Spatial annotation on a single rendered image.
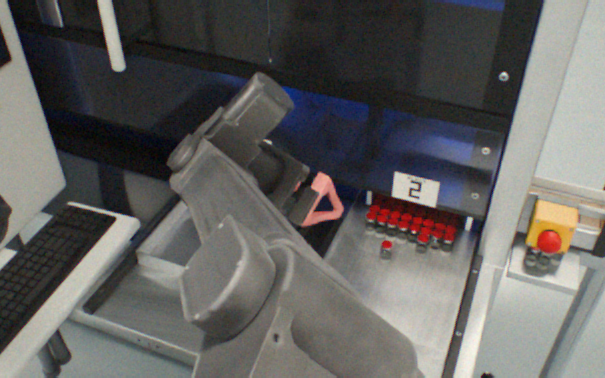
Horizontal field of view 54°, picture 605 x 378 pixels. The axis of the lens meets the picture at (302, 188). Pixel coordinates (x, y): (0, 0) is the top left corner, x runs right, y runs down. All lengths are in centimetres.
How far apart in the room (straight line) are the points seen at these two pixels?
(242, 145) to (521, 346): 175
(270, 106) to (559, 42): 49
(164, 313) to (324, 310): 89
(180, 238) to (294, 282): 102
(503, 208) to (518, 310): 126
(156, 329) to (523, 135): 71
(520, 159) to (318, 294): 85
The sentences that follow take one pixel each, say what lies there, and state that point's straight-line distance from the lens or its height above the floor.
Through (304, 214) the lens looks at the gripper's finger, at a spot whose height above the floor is 126.
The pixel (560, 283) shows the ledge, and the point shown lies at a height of 88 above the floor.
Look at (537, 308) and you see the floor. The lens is 239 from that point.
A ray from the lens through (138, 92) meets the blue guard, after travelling 132.
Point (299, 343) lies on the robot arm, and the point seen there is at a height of 155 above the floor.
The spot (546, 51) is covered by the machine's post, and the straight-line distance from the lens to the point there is 97.
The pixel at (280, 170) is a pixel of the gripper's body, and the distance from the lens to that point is 72.
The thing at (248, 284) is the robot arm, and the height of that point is 156.
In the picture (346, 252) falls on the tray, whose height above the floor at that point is 88.
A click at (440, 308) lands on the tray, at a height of 88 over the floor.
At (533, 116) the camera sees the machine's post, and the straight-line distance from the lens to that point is 102.
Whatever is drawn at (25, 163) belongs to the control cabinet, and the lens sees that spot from 144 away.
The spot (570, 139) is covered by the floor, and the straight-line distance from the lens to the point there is 333.
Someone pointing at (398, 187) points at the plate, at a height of 102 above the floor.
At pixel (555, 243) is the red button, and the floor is 101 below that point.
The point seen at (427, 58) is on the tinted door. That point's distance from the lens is 101.
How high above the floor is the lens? 174
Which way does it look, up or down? 40 degrees down
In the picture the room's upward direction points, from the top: straight up
